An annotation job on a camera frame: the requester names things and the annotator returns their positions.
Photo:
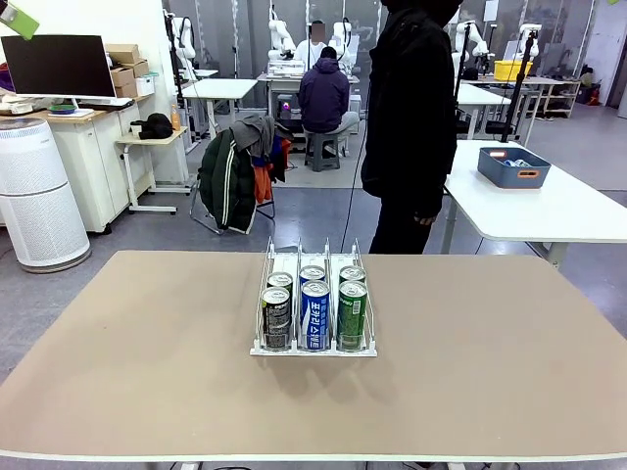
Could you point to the blue bin orange trim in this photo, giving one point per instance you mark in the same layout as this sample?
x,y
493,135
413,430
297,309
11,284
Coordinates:
x,y
509,178

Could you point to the black sleeved right forearm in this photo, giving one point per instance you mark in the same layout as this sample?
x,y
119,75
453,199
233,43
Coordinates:
x,y
441,186

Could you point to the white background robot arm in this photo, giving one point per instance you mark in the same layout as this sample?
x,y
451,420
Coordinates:
x,y
280,34
531,41
477,46
185,44
343,39

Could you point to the black beverage can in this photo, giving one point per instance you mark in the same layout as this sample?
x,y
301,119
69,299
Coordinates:
x,y
274,323
280,279

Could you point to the green beverage can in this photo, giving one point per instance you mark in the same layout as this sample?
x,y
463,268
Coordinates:
x,y
352,273
352,318

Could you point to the person's right hand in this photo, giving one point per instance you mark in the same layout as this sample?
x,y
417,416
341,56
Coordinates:
x,y
425,220

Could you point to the black computer monitor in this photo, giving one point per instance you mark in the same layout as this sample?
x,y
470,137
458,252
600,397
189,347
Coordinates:
x,y
59,66

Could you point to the green round dish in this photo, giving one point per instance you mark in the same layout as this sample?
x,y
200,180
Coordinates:
x,y
62,108

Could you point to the cardboard box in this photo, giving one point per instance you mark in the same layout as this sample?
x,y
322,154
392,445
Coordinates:
x,y
122,53
141,68
126,90
122,76

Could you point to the white paper sign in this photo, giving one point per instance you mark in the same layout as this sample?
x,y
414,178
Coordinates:
x,y
491,10

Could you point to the black tripod pole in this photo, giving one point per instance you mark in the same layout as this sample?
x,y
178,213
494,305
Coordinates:
x,y
519,83
462,59

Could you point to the yellow plastic bin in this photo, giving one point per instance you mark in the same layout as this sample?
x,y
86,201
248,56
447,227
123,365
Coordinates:
x,y
509,71

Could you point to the small white box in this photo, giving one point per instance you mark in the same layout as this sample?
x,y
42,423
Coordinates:
x,y
146,85

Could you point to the white cup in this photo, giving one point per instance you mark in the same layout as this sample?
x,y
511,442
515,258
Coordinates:
x,y
135,129

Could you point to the white cabinet wood top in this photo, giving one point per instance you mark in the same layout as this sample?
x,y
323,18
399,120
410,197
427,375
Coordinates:
x,y
98,161

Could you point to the white background table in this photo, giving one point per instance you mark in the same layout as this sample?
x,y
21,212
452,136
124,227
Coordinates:
x,y
482,95

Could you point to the black hat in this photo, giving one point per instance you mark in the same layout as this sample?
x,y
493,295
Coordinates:
x,y
156,126

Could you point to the white air purifier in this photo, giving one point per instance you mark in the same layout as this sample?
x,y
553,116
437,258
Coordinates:
x,y
34,196

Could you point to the wood top side table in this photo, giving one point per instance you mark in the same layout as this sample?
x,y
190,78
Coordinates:
x,y
152,138

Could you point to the orange bottle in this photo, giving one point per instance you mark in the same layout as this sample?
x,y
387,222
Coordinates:
x,y
175,118

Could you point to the white background desk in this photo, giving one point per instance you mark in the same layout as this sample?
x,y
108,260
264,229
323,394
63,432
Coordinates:
x,y
220,88

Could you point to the large white table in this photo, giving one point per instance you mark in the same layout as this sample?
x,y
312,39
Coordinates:
x,y
529,210

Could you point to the person in black jacket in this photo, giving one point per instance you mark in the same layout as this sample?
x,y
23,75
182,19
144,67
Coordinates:
x,y
406,122

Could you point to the dark green striped jacket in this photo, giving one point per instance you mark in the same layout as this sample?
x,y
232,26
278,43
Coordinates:
x,y
220,181

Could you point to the grey garment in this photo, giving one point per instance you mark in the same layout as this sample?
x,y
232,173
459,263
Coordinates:
x,y
255,132

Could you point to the person in white shirt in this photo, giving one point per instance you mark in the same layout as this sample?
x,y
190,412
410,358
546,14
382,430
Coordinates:
x,y
308,51

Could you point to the orange garment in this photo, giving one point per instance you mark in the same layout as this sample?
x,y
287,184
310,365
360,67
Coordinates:
x,y
263,183

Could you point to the blue garment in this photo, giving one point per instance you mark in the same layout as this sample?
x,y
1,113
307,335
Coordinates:
x,y
281,154

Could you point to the seated person purple jacket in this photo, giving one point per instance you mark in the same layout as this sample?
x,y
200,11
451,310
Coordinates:
x,y
323,93

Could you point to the grey plastic stool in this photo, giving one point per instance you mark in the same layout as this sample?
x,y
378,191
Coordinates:
x,y
322,152

